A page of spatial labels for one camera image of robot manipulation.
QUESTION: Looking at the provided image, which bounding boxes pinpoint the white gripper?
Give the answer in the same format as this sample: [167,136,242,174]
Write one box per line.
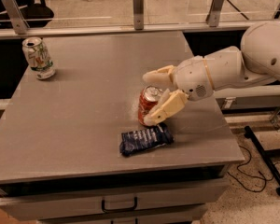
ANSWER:
[142,56,214,126]

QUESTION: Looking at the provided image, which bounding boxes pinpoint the red coke can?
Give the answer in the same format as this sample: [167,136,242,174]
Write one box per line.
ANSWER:
[138,86,163,125]

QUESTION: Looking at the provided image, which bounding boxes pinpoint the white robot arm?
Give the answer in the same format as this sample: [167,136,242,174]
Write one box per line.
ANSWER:
[143,21,280,126]

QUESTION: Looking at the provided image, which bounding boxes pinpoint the blue rxbar wrapper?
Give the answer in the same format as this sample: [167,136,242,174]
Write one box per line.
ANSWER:
[119,123,174,157]

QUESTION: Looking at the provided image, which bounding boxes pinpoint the white green soda can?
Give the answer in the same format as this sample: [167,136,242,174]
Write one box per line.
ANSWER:
[22,37,55,80]

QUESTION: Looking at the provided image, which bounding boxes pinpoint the grey upper drawer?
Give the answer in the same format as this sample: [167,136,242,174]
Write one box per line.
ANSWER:
[0,177,229,220]

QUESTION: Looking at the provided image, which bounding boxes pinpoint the grey drawer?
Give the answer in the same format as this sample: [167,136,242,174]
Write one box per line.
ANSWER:
[0,177,229,220]
[37,204,207,224]

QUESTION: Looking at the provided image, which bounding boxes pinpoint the black stand leg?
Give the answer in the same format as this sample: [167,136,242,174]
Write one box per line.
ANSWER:
[245,126,280,196]

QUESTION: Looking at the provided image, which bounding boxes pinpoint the grey lower drawer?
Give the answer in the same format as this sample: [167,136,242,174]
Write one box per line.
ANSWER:
[37,204,207,224]

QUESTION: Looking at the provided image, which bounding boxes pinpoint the black office chair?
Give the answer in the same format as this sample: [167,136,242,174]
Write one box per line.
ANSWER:
[0,0,54,29]

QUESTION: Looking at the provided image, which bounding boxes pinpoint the right metal bracket post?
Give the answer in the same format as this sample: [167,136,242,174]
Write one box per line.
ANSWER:
[206,0,224,27]

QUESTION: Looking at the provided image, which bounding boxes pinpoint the metal bracket post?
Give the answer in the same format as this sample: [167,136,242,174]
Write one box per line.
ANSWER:
[133,0,144,30]
[206,0,224,27]
[1,0,29,35]

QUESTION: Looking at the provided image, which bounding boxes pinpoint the middle metal bracket post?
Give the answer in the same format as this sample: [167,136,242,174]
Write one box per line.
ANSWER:
[133,0,144,30]

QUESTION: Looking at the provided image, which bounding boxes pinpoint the black floor cable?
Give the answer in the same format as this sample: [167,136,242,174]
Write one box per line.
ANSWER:
[227,145,280,193]

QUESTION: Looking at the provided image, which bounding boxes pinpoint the black drawer handle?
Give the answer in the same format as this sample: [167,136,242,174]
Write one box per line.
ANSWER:
[101,197,138,214]

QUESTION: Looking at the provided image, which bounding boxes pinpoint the left metal bracket post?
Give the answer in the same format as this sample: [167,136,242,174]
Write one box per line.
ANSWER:
[1,0,29,35]

